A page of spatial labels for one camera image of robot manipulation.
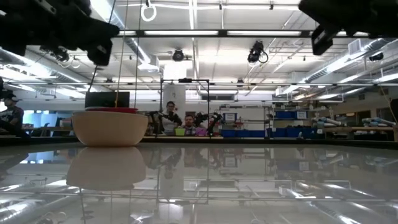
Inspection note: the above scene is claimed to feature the beige bowl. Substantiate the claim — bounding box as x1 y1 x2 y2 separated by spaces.
71 111 149 147

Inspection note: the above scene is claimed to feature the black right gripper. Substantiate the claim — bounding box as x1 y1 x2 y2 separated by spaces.
298 0 374 56

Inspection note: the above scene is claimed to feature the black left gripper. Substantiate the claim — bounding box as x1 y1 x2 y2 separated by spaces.
34 0 121 66

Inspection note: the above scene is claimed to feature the black background rig frame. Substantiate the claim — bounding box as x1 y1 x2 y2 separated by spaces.
159 78 210 138

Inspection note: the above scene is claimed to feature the person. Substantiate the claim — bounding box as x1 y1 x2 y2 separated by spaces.
182 114 198 136
0 92 25 138
161 101 183 136

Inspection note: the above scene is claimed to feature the black ceiling camera with cable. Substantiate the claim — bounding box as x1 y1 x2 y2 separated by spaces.
247 40 269 65

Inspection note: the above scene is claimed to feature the white hanging ring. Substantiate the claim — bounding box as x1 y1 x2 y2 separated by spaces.
140 2 157 23

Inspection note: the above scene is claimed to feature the white pillar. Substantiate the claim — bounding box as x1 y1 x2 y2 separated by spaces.
162 85 187 129

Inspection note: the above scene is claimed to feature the black aluminium table frame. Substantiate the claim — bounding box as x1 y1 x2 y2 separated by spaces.
0 136 398 147

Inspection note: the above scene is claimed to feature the row of blue bins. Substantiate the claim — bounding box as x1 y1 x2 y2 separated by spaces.
221 128 312 139

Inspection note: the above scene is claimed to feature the grey hanging cable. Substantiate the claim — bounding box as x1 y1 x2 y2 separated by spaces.
134 0 143 108

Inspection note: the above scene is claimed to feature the black monitor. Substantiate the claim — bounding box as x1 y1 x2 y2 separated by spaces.
85 91 131 110

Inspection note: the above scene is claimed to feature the black overhead frame beam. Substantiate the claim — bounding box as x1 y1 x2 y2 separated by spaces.
115 29 315 39

